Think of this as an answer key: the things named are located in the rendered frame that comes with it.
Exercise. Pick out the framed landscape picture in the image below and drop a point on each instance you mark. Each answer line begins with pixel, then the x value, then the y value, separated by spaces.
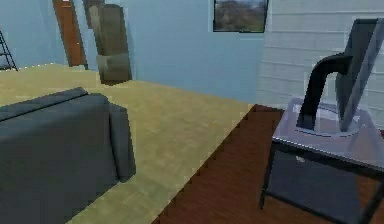
pixel 240 15

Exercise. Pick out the dark grey sofa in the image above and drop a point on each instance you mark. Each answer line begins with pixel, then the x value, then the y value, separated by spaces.
pixel 56 146

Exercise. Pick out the black glass-top television stand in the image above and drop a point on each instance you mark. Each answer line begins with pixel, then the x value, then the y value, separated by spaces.
pixel 320 180

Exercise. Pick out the brown wooden room door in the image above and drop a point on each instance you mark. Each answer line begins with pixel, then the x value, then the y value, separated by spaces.
pixel 70 33

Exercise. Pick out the black television set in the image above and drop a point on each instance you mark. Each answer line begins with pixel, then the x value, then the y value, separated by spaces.
pixel 358 70

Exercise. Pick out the black metal shelf rack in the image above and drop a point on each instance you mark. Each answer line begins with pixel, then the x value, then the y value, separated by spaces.
pixel 6 55

